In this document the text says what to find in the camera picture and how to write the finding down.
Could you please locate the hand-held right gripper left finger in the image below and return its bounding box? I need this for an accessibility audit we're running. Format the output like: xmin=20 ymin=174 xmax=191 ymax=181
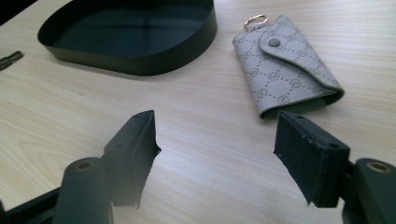
xmin=102 ymin=109 xmax=163 ymax=209

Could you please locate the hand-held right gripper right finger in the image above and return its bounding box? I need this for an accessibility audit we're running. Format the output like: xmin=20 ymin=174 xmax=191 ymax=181
xmin=273 ymin=111 xmax=351 ymax=209

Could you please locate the grey patterned key pouch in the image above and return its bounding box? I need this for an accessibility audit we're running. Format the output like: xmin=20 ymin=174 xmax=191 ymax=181
xmin=232 ymin=14 xmax=346 ymax=120

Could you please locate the black oval tray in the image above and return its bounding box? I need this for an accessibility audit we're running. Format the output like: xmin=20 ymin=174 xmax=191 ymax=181
xmin=37 ymin=0 xmax=219 ymax=77

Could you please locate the dark metal pen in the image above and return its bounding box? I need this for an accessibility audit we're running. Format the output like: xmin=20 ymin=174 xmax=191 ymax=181
xmin=0 ymin=50 xmax=24 ymax=71

